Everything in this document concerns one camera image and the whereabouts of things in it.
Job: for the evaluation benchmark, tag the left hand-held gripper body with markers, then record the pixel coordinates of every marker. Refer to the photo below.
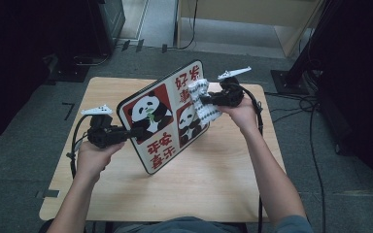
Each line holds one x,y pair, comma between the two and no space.
102,134

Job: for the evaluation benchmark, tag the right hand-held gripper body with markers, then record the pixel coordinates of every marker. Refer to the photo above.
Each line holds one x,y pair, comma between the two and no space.
230,95

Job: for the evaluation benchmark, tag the white patterned cloth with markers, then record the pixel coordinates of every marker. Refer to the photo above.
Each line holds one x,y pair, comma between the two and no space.
204,111

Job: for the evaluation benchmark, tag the panda picture board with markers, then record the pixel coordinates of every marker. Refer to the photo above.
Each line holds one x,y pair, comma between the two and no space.
162,142

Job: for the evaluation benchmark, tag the person's right hand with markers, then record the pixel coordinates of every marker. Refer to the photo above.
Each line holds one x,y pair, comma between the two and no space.
244,115

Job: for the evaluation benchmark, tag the person's left hand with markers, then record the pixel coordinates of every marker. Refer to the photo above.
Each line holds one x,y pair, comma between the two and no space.
92,160

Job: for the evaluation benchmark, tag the black metal stand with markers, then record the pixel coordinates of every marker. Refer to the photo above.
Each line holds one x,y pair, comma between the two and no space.
291,81

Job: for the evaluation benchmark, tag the black flat stand base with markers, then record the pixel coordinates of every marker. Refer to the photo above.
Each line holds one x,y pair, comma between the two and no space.
64,73

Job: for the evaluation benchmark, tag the grey tape strip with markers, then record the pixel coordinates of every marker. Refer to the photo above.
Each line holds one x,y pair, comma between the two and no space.
48,193

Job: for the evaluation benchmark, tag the light wooden cabinet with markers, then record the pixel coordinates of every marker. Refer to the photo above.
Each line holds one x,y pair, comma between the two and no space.
255,11

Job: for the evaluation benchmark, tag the person's blue-grey shirt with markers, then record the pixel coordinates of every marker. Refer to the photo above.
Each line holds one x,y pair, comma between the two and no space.
181,226

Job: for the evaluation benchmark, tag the dark curtain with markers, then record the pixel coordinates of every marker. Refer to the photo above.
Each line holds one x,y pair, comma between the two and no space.
362,97
19,64

